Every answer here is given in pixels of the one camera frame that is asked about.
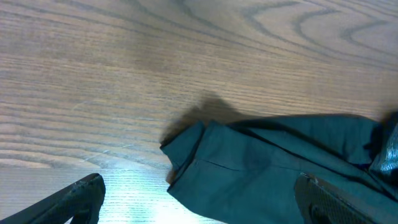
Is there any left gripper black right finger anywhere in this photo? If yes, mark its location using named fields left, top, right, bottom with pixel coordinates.
left=294, top=173, right=375, bottom=224

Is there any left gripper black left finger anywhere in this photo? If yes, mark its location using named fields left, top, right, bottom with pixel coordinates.
left=1, top=173, right=106, bottom=224

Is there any black leggings grey red waistband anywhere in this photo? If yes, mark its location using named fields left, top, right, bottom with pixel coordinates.
left=161, top=114, right=397, bottom=223

